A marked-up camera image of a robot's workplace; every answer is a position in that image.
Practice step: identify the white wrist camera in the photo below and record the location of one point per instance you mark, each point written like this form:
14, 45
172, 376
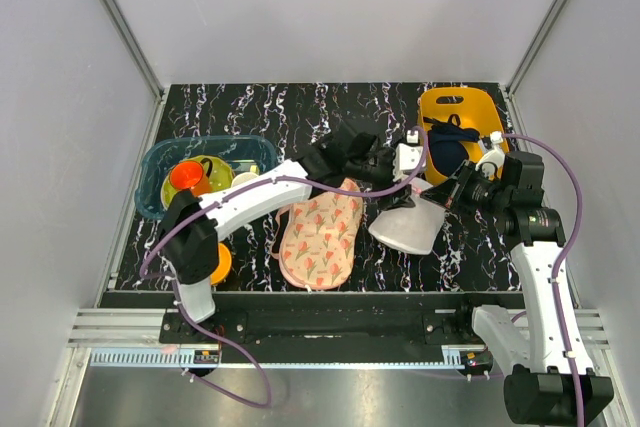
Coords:
409, 155
493, 157

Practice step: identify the navy blue bra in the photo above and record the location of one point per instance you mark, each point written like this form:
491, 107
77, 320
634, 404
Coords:
445, 143

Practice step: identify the teal transparent plastic bin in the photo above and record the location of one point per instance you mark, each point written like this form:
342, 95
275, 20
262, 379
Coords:
244, 153

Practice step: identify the green dotted plate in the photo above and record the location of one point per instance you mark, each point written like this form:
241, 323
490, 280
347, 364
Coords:
218, 171

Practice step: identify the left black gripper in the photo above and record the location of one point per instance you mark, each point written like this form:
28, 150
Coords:
400, 199

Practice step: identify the yellow plastic basket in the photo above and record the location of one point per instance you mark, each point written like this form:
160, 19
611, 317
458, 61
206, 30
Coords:
476, 110

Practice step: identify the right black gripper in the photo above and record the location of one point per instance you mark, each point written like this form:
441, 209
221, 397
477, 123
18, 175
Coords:
445, 193

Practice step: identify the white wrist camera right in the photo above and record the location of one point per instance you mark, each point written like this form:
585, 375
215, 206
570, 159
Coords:
493, 157

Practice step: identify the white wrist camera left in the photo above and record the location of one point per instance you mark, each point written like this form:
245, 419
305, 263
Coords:
409, 155

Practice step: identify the aluminium frame rail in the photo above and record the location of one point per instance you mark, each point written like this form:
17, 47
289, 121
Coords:
132, 46

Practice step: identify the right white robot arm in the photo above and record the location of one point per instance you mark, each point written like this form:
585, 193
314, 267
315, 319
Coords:
549, 378

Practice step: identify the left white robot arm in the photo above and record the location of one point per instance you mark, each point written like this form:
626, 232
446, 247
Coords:
193, 226

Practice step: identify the white mesh laundry bag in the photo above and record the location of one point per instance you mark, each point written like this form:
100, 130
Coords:
413, 228

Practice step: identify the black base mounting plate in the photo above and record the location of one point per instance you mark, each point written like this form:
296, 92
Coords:
331, 328

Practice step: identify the orange plastic cup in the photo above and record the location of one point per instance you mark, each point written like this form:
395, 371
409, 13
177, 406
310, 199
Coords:
190, 175

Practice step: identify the orange plastic bowl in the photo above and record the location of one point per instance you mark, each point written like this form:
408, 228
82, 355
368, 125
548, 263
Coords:
224, 267

